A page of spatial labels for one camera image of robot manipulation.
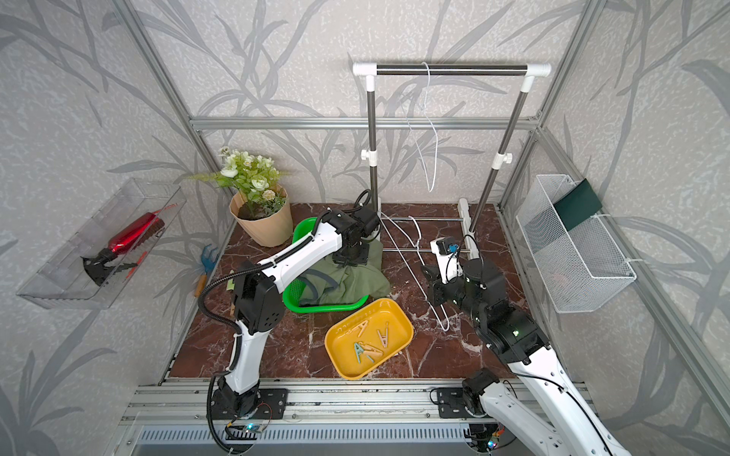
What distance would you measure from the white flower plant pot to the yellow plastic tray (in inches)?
16.6

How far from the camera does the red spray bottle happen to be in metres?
0.61

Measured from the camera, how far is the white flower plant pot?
0.91m

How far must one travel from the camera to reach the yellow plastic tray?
32.1 inches

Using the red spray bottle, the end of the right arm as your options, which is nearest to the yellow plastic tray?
the end of the right arm

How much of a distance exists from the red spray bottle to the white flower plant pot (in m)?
0.26

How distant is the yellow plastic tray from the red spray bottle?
0.52 metres

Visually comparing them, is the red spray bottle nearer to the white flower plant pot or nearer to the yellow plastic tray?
the white flower plant pot

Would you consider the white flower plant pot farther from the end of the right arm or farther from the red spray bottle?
the end of the right arm

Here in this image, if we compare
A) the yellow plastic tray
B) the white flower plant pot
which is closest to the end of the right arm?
the yellow plastic tray

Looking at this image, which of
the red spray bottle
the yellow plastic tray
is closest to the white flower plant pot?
the red spray bottle
